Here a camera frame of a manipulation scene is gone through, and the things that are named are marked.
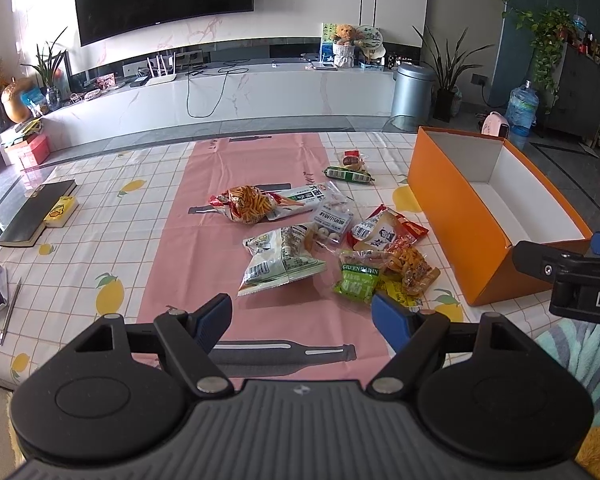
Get yellow small box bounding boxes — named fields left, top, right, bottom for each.
left=44, top=196, right=79, bottom=229

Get orange cardboard box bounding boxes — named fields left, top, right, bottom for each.
left=407, top=127, right=592, bottom=307

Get orange vase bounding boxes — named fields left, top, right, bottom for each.
left=1, top=77, right=34, bottom=124

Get red Mimi stick snack bag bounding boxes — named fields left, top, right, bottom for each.
left=209, top=185, right=276, bottom=226

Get red storage box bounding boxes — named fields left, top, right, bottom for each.
left=5, top=133, right=50, bottom=170

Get pen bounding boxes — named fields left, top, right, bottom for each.
left=0, top=278, right=22, bottom=346

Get white tv cabinet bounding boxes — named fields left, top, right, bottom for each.
left=43, top=63, right=394, bottom=151

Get teddy bear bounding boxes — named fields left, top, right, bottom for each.
left=332, top=24, right=362, bottom=68

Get white router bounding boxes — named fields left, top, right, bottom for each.
left=146, top=54, right=176, bottom=86

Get blue water jug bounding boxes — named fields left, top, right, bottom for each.
left=505, top=80, right=540, bottom=136

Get red white snack packet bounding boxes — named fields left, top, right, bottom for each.
left=347, top=204, right=429, bottom=252

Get black cable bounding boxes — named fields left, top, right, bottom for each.
left=184, top=62, right=251, bottom=120

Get black notebook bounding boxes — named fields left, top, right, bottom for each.
left=0, top=180, right=76, bottom=248

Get green snack packet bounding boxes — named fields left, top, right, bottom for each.
left=334, top=250, right=388, bottom=304

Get white spicy strip packet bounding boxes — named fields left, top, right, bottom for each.
left=265, top=183, right=329, bottom=221

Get hanging ivy plant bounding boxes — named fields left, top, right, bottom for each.
left=496, top=4, right=576, bottom=115

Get white green snack bag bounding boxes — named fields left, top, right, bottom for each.
left=237, top=223, right=326, bottom=296

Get potted floor plant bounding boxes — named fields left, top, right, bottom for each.
left=413, top=26, right=494, bottom=122

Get dark drawer cabinet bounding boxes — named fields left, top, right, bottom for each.
left=544, top=47, right=600, bottom=141

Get orange dried snack bag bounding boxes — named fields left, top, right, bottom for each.
left=387, top=246, right=440, bottom=297

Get green sausage stick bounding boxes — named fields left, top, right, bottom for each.
left=324, top=166, right=374, bottom=184

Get plant in glass vase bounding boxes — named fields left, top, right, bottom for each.
left=22, top=28, right=67, bottom=110

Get clear pastry red label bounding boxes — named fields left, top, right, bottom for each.
left=341, top=150, right=365, bottom=172

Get pink small heater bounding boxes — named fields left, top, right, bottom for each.
left=480, top=112, right=509, bottom=139

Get silver trash bin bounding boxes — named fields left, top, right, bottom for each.
left=390, top=63, right=436, bottom=131

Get clear bag white balls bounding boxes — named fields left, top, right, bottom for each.
left=310, top=195, right=353, bottom=246

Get yellow snack packet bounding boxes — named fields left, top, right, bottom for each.
left=376, top=278, right=424, bottom=309

